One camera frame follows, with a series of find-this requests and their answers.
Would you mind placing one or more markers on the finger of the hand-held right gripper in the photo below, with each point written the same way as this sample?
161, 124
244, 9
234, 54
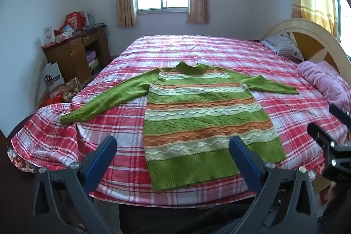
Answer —
319, 135
340, 113

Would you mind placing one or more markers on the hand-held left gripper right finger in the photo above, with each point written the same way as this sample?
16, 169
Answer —
244, 160

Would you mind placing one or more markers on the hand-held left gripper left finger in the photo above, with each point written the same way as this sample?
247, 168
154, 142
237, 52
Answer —
102, 156

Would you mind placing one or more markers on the green orange striped knit sweater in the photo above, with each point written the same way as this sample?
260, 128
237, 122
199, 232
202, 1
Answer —
203, 124

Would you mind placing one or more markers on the pink pillow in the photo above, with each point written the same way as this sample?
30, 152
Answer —
326, 80

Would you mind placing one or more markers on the bed with red plaid sheet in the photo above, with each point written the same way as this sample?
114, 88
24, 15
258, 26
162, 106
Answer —
288, 113

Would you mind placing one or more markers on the woven straw bag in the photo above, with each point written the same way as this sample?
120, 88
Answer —
71, 90

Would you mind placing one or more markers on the cream wooden headboard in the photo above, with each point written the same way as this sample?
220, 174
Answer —
315, 42

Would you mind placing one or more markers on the red plastic bag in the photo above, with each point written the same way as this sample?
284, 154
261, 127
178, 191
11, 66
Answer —
52, 99

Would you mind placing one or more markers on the floral mattress sheet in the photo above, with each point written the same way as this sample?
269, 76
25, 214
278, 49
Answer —
20, 161

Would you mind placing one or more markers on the bright side window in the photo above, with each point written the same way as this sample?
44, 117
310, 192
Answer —
344, 25

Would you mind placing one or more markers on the grey patterned pillow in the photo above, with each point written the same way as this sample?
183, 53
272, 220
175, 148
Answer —
282, 44

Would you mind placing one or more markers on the white paper bag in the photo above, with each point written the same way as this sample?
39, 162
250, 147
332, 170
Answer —
53, 76

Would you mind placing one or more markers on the stacked boxes in desk shelf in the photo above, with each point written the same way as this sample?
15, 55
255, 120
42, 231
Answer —
92, 60

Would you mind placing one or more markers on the brown wooden desk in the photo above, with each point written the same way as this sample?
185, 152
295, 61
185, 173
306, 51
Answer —
68, 58

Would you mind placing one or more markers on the white card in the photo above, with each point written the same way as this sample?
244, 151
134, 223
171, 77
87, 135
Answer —
48, 35

